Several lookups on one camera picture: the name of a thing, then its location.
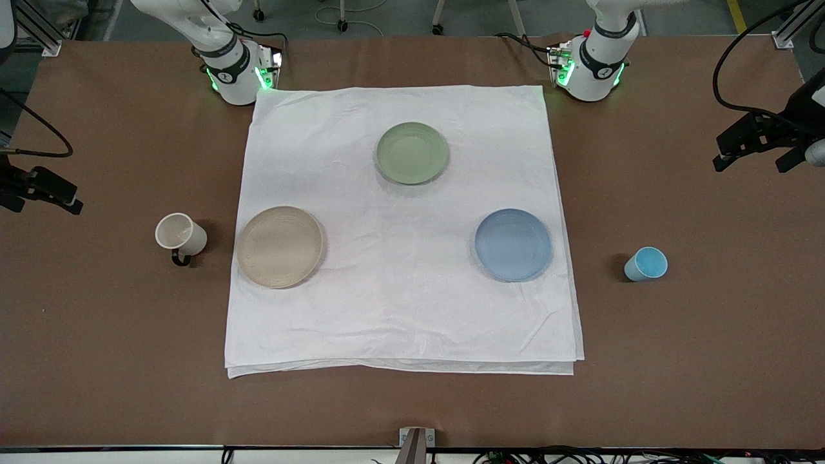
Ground white mug with black handle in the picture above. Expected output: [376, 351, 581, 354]
[155, 213, 208, 267]

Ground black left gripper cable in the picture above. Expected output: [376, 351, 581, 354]
[712, 0, 825, 121]

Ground black arm base cable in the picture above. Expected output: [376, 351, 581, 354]
[227, 22, 289, 52]
[495, 32, 556, 66]

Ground green plate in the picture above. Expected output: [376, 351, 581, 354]
[375, 121, 450, 186]

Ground black left arm base cable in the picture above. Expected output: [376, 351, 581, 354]
[495, 32, 556, 66]

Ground black right arm base cable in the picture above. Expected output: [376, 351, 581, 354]
[227, 22, 289, 52]

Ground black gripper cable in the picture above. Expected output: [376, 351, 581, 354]
[712, 0, 825, 121]
[0, 87, 73, 159]

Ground white cloth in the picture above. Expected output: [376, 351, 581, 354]
[224, 85, 585, 379]

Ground blue plate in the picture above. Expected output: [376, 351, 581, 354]
[474, 208, 553, 283]

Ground aluminium frame post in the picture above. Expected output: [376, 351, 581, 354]
[12, 0, 63, 57]
[772, 0, 825, 50]

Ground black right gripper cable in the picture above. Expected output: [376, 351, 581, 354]
[0, 87, 73, 159]

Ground light blue cup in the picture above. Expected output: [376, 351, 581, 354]
[623, 246, 669, 282]

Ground beige plate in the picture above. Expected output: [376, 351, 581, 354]
[235, 206, 324, 289]

